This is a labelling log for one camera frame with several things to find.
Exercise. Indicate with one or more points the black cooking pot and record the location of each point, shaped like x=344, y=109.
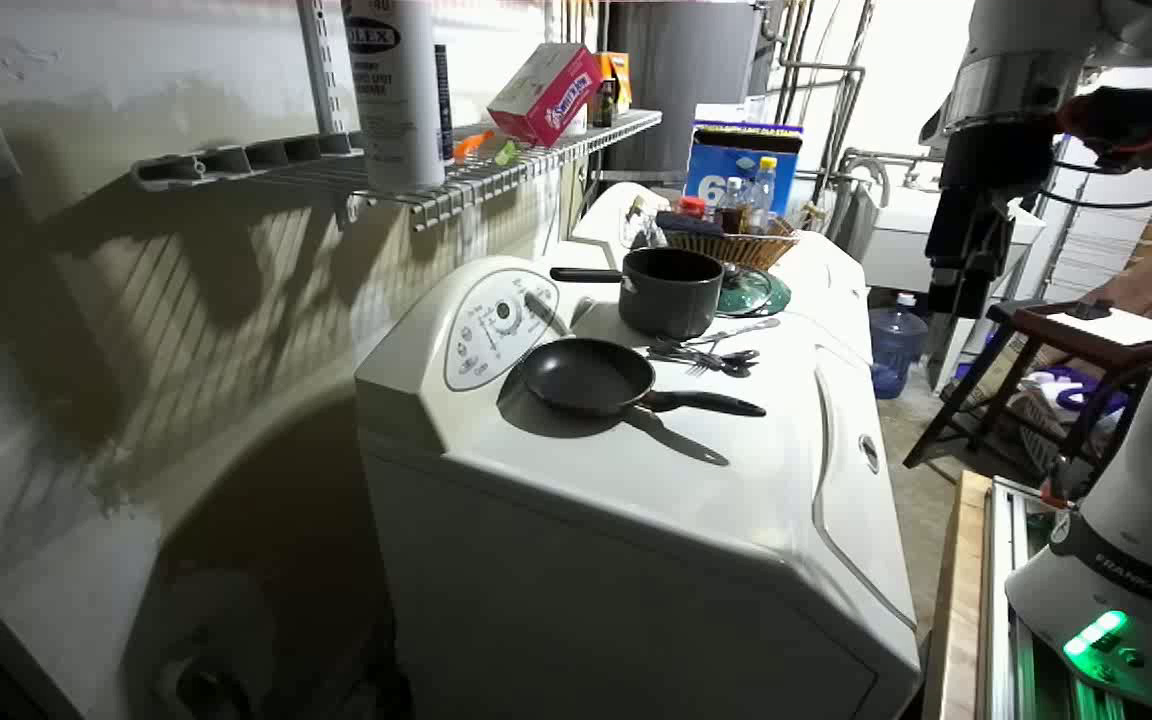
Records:
x=668, y=300

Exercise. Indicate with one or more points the black frying pan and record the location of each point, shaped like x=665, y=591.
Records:
x=584, y=379

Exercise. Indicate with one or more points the grey cylindrical tank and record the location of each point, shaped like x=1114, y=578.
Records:
x=688, y=72

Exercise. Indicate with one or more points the green pot lid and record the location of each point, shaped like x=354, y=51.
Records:
x=756, y=297

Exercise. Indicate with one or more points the blue water jug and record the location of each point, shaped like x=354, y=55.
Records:
x=897, y=351

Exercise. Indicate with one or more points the brown wicker basket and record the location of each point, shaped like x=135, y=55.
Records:
x=752, y=250

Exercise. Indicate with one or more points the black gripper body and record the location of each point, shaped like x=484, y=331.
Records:
x=991, y=185

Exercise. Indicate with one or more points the dark wooden chair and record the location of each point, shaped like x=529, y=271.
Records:
x=1001, y=386

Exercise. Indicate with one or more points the white washing machine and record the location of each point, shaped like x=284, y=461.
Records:
x=629, y=532

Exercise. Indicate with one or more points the long metal utensil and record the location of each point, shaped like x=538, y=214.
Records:
x=721, y=335

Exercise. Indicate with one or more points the metal scissors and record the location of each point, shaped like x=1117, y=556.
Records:
x=725, y=356

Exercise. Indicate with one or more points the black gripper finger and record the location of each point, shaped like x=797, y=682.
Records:
x=942, y=335
x=978, y=305

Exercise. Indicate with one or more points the wooden floor board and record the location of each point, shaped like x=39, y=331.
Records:
x=966, y=603

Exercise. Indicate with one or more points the white paper sheet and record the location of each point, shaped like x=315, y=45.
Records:
x=1111, y=326

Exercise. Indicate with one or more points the white spray can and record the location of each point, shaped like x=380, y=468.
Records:
x=396, y=95

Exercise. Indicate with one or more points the blue cardboard box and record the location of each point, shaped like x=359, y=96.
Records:
x=737, y=151

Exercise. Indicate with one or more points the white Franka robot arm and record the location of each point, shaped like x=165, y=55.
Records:
x=1139, y=507

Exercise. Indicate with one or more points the clear plastic bottle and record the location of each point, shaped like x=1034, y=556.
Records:
x=737, y=203

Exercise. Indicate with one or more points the red snack bag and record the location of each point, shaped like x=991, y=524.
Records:
x=543, y=95

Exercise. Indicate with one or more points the red capped container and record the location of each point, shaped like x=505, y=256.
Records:
x=688, y=207

